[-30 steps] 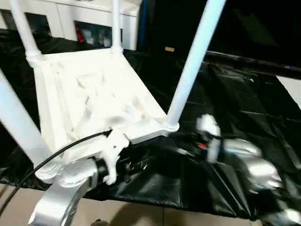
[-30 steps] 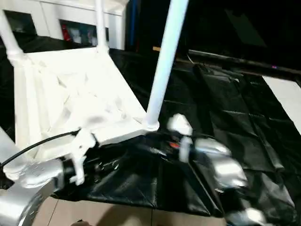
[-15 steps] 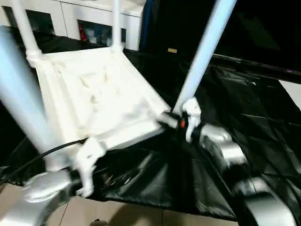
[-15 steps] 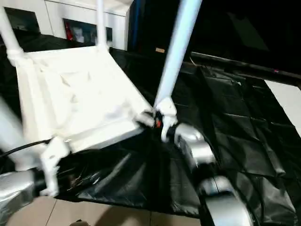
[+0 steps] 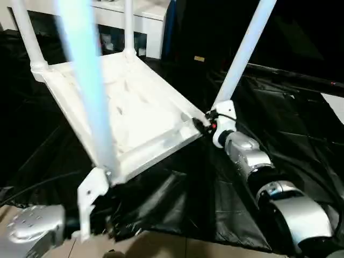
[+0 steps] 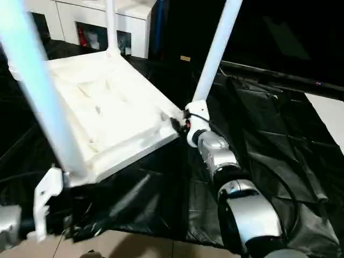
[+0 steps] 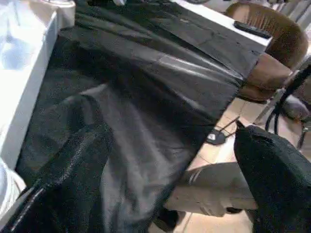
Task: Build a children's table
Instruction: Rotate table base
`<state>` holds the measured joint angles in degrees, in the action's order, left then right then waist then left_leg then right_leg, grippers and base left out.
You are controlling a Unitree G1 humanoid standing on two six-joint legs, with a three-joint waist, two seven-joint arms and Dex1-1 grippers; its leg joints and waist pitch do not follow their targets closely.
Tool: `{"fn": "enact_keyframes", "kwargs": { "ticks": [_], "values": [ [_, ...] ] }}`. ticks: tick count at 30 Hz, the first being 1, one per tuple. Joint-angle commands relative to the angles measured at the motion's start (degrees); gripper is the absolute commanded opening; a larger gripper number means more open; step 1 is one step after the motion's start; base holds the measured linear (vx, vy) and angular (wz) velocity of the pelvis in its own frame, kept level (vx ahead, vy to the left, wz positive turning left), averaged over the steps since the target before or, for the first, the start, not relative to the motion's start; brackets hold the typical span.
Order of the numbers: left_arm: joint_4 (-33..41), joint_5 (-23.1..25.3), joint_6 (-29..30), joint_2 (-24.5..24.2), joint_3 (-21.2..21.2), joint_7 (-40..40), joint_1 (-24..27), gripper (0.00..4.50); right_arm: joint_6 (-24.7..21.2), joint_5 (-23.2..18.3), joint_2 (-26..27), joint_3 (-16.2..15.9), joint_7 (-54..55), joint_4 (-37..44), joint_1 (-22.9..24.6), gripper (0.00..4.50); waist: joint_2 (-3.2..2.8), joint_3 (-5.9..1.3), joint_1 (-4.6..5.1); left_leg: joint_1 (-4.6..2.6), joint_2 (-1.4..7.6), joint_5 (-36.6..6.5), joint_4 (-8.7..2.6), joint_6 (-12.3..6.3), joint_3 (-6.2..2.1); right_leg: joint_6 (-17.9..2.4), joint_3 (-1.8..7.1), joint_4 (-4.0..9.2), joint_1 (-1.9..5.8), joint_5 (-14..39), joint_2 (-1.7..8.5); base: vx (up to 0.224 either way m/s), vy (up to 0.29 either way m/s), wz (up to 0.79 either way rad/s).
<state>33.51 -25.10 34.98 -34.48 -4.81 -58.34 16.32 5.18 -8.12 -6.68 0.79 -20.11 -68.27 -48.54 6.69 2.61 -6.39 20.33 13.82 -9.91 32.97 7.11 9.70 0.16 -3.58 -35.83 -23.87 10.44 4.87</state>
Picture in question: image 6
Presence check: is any white cabinet with glass doors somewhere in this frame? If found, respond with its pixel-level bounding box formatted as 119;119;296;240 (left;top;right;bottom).
24;0;157;59

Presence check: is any flat white board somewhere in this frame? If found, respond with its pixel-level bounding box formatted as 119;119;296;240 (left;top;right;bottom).
304;92;344;148

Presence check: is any black plastic mat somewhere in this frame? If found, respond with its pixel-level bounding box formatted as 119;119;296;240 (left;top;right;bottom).
0;38;344;258

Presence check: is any large black screen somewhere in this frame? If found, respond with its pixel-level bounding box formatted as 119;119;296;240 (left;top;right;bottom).
161;0;344;89

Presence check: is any white plastic table top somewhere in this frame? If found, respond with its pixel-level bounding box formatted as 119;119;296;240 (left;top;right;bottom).
46;51;184;187

